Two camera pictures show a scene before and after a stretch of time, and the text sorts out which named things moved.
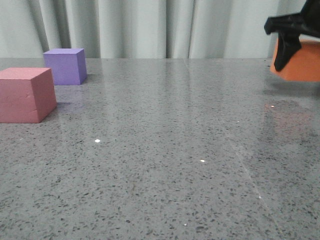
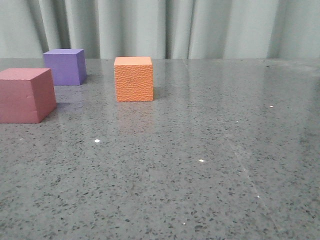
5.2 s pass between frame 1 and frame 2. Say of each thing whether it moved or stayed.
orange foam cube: moved
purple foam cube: stayed
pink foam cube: stayed
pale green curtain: stayed
